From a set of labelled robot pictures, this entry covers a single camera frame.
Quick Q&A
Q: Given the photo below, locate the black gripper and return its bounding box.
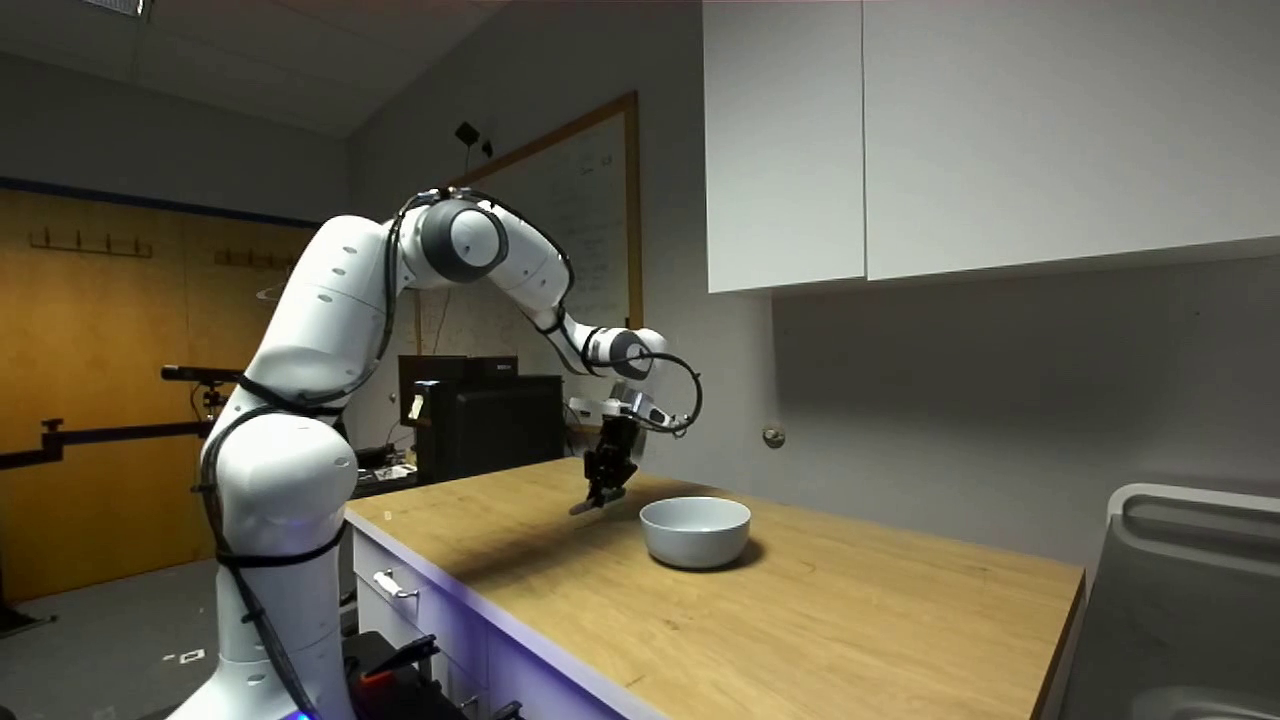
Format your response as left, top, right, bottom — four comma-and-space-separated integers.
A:
580, 412, 654, 515

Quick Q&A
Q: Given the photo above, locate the grey bowl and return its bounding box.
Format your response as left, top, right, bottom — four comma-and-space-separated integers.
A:
634, 493, 755, 576

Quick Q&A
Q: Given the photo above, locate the white counter base cabinet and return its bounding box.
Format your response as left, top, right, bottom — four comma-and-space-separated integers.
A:
341, 515, 644, 720

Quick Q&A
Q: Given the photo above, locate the black box monitor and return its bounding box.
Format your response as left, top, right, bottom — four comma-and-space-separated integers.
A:
397, 352, 569, 489

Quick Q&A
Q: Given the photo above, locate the wood framed whiteboard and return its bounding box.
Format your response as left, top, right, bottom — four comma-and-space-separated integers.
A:
452, 88, 648, 364

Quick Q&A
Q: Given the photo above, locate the black and red device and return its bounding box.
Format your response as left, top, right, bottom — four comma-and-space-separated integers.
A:
341, 628, 465, 720

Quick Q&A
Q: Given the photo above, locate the white dish rack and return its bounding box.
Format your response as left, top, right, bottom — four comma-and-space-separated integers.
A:
1055, 478, 1280, 720

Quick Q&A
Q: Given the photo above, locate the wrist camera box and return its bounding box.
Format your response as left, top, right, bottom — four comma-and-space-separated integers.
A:
609, 385, 671, 433

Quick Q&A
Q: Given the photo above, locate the white wall cabinet door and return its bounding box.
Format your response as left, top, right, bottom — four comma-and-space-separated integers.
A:
860, 0, 1280, 283
699, 0, 873, 298

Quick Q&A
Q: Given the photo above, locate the black camera boom stand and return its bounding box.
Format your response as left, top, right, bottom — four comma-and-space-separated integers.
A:
0, 358, 251, 473

